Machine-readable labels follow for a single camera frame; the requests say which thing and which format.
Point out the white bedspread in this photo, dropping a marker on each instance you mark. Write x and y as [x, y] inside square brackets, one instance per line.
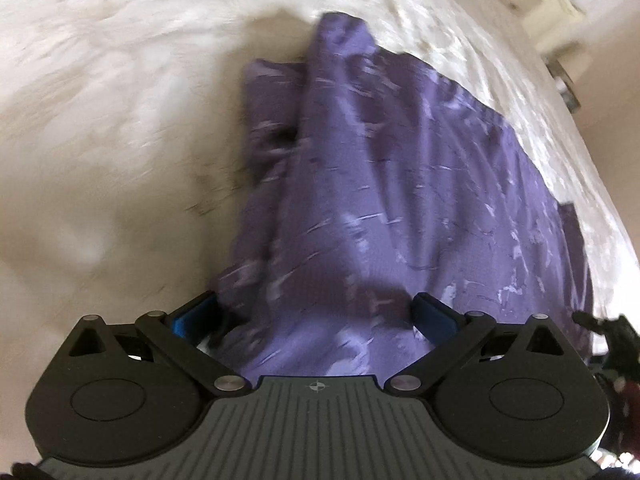
[125, 110]

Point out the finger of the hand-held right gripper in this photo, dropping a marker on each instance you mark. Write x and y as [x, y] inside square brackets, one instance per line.
[592, 322]

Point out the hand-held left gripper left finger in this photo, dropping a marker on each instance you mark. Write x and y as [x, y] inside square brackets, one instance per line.
[192, 317]

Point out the dark framed object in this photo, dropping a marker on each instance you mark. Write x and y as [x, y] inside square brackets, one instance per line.
[565, 86]

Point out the purple patterned garment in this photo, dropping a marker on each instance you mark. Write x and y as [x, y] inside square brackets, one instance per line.
[400, 185]

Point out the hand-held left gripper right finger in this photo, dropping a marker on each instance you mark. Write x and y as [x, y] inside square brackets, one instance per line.
[432, 317]

